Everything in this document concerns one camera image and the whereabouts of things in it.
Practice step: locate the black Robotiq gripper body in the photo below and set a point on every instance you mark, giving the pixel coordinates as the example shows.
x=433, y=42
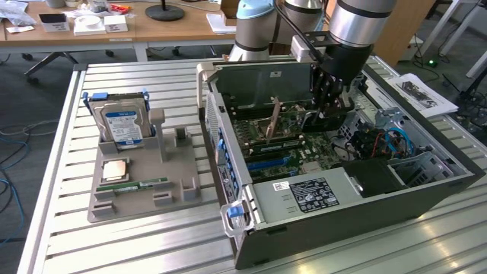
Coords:
x=346, y=62

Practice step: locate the grey power supply unit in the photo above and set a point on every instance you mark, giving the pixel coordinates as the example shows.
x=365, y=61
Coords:
x=274, y=208

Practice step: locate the grey printed parts rack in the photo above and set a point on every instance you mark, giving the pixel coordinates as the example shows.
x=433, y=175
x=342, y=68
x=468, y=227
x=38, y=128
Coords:
x=149, y=171

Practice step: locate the black chair base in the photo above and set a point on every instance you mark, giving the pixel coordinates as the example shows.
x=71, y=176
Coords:
x=57, y=57

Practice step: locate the grey mug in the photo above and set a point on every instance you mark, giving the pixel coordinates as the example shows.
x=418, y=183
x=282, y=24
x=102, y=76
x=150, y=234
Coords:
x=57, y=3

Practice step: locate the white box with tape roll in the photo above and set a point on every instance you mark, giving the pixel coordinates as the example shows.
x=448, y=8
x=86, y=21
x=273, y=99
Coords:
x=90, y=25

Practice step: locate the brown cardboard box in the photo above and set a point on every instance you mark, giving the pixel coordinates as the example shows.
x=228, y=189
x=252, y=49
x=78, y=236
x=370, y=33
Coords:
x=230, y=8

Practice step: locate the red packet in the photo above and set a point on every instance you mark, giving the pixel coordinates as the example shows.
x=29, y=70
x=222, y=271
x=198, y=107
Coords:
x=121, y=8

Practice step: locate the hard disk in blue carrier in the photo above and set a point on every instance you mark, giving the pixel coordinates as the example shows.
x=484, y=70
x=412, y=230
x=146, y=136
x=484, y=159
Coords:
x=119, y=125

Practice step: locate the black open PC case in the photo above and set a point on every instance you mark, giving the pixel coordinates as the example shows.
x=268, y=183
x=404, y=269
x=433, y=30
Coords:
x=342, y=228

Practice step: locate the power strip green light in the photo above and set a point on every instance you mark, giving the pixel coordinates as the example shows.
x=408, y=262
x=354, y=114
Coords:
x=430, y=62

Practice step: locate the wooden desk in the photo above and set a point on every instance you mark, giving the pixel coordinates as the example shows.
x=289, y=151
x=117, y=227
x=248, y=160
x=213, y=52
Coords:
x=171, y=28

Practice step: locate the green RAM stick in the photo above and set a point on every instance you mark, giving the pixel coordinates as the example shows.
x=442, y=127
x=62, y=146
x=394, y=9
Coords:
x=286, y=145
x=130, y=185

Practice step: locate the wooden cabinet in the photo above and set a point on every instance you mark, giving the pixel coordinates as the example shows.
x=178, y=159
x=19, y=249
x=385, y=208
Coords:
x=408, y=25

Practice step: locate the white box black insert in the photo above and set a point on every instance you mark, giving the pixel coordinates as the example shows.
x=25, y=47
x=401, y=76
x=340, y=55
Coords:
x=54, y=24

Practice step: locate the Nvidia graphics card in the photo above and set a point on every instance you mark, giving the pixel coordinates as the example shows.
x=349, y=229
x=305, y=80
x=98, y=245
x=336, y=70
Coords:
x=328, y=124

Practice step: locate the printed paper stack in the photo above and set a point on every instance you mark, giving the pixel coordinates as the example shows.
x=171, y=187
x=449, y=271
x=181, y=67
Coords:
x=418, y=94

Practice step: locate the silver drive cage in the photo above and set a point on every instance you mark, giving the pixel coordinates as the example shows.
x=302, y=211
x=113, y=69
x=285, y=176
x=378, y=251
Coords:
x=365, y=114

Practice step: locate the green motherboard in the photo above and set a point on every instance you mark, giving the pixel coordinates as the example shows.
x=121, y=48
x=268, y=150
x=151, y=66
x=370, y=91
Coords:
x=316, y=148

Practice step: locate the white camera box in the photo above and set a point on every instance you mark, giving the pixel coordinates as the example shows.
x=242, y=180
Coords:
x=301, y=50

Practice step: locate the silver disk bay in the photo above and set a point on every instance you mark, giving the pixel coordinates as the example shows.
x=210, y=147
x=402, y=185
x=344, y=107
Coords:
x=422, y=171

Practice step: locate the small white box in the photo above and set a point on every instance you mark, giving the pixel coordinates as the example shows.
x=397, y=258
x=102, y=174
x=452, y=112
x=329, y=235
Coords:
x=115, y=24

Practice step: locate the white paper stack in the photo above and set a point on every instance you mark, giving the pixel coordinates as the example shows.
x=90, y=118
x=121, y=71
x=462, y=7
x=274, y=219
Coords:
x=220, y=24

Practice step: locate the blue expansion slot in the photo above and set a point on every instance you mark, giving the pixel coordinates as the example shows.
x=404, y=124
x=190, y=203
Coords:
x=266, y=165

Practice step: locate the open socket cover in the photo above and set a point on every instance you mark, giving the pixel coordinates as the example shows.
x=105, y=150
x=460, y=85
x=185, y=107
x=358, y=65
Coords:
x=297, y=108

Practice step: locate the white table frame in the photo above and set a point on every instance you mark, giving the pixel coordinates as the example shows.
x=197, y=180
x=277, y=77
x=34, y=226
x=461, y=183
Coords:
x=438, y=30

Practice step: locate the copper-toned CPU chip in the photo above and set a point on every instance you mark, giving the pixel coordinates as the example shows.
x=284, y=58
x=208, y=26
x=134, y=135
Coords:
x=114, y=170

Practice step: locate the black air duct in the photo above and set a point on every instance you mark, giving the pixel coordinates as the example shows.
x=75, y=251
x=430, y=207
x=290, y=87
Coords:
x=373, y=177

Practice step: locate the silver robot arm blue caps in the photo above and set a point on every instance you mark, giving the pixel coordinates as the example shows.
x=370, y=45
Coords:
x=358, y=23

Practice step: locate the white switch box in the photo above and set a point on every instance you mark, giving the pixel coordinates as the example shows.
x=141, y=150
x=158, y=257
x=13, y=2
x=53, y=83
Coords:
x=412, y=51

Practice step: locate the clear plastic bag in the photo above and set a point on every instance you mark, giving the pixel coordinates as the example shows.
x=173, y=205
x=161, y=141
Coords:
x=15, y=12

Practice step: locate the white label card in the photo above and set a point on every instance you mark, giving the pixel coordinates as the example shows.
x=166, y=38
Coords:
x=19, y=29

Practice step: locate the black lamp base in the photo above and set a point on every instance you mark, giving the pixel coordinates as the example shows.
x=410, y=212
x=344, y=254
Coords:
x=165, y=13

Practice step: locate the CPU socket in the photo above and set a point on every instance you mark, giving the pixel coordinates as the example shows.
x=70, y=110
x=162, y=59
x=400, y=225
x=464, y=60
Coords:
x=261, y=128

